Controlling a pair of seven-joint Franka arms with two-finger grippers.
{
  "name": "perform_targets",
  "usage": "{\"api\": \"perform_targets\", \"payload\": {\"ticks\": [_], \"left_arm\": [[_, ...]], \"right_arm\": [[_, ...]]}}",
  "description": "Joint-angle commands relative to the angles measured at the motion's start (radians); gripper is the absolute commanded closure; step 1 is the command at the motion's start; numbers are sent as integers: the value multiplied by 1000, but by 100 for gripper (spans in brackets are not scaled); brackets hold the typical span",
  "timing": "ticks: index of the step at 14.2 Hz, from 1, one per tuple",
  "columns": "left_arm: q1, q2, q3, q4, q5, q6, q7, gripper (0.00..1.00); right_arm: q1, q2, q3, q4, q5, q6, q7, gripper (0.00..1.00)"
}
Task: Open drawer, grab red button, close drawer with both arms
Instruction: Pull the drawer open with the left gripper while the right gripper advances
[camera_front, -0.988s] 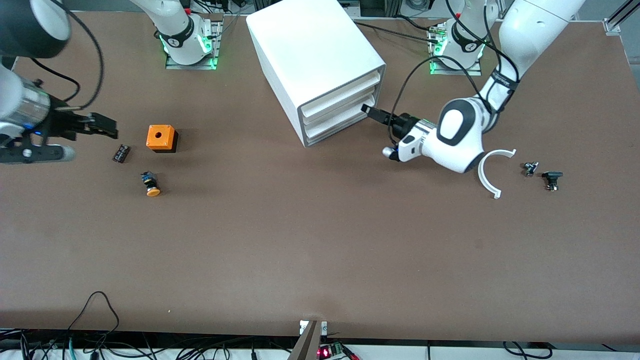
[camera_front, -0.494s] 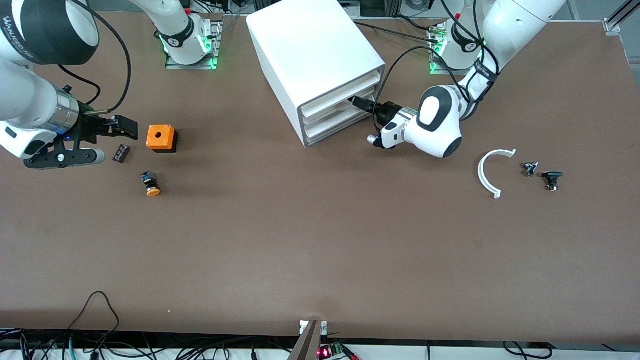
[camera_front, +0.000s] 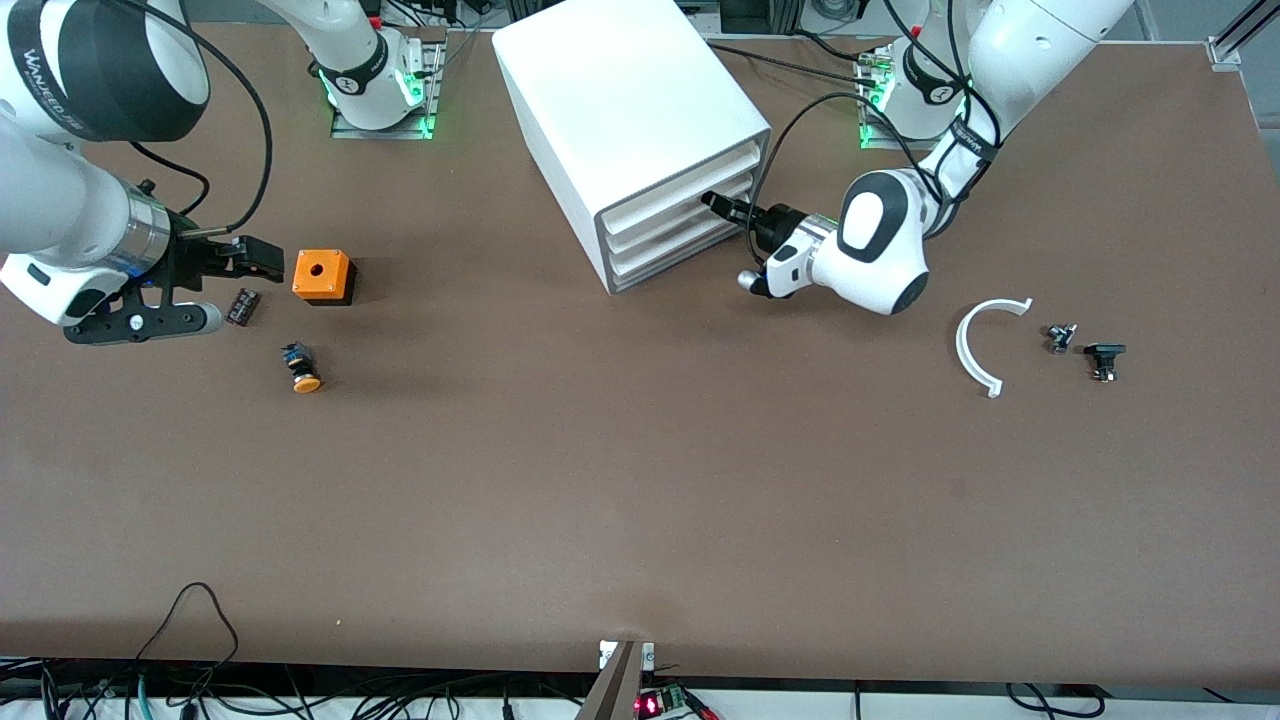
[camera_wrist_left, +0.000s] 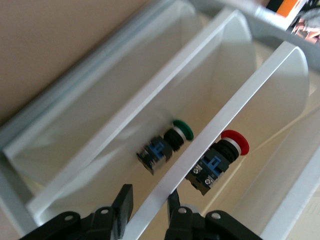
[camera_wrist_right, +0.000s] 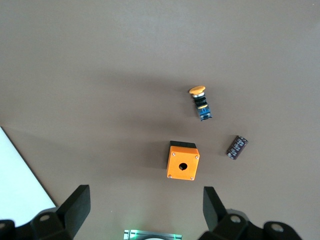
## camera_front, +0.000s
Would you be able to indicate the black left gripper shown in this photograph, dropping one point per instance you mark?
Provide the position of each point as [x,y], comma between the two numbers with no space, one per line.
[778,224]

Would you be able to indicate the dark equipment box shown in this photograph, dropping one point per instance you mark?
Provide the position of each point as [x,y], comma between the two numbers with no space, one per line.
[760,15]

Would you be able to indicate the white drawer cabinet housing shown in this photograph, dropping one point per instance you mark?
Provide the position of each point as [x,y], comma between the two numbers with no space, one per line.
[610,90]

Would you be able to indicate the yellow mushroom push button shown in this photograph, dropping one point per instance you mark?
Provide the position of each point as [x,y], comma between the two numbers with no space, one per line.
[303,372]

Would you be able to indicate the black contact block part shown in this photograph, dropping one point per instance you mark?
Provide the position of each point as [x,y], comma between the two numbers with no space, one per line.
[1104,355]

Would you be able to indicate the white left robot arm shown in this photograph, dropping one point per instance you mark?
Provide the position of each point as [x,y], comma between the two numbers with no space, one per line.
[880,250]

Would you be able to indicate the white plastic drawer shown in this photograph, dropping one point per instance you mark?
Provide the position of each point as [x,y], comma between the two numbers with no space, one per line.
[680,190]
[660,228]
[660,256]

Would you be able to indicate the orange button enclosure box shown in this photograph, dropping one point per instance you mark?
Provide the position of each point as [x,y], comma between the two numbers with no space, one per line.
[318,272]

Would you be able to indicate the small black contact block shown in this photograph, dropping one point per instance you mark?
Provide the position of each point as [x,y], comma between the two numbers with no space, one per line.
[242,306]

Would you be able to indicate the white curved plastic arc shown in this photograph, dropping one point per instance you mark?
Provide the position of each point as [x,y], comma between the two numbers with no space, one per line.
[965,350]

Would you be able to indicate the circuit board with red light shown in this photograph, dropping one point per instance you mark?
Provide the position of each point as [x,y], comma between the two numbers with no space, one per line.
[662,702]

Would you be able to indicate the aluminium frame corner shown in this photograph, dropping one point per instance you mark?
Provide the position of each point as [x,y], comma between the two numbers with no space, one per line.
[1240,35]

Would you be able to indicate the small silver black switch part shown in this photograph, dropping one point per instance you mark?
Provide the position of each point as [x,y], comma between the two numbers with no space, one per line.
[1060,337]

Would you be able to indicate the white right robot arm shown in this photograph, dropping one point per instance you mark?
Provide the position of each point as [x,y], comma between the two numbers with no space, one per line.
[60,200]

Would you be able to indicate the aluminium profile bracket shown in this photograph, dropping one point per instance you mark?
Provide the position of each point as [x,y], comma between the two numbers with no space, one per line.
[615,685]

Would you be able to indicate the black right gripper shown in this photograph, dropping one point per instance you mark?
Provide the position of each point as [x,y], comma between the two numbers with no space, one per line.
[190,258]

